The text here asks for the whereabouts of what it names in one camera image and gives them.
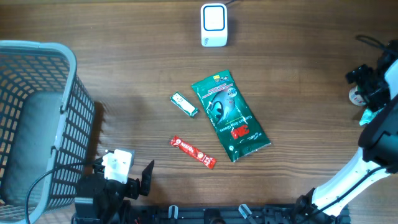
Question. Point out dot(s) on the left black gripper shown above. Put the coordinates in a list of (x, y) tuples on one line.
[(134, 189)]

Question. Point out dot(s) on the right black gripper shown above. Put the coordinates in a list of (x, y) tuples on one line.
[(375, 100)]

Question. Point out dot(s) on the green lid jar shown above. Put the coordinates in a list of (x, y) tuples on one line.
[(355, 97)]

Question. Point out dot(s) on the teal wipes packet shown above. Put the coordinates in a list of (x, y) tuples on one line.
[(368, 116)]

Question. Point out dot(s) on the red Nescafe stick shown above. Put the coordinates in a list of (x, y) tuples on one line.
[(192, 151)]

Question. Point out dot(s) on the small green white box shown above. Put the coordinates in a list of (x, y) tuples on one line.
[(181, 102)]

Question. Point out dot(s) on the green 3M gloves pack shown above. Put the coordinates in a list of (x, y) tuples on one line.
[(235, 125)]

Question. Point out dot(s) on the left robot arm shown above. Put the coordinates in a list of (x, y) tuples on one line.
[(99, 200)]

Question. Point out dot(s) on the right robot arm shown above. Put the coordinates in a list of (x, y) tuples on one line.
[(376, 157)]

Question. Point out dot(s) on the white barcode scanner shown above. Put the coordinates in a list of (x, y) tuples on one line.
[(214, 25)]

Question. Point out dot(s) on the grey plastic basket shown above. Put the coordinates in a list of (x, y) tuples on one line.
[(47, 117)]

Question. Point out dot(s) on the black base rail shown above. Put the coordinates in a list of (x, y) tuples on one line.
[(209, 215)]

